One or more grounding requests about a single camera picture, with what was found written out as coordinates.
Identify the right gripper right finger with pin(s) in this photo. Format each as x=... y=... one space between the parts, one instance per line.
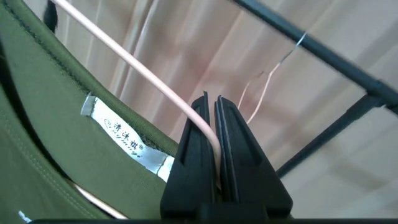
x=255 y=186

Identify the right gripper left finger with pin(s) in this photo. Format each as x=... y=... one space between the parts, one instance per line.
x=186 y=186

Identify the pink clothes hanger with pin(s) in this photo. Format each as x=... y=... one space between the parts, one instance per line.
x=259 y=99
x=140 y=66

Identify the green printed shirt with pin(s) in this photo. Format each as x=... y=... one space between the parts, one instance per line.
x=62 y=140

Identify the black clothes rack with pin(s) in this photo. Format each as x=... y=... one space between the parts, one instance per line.
x=326 y=53

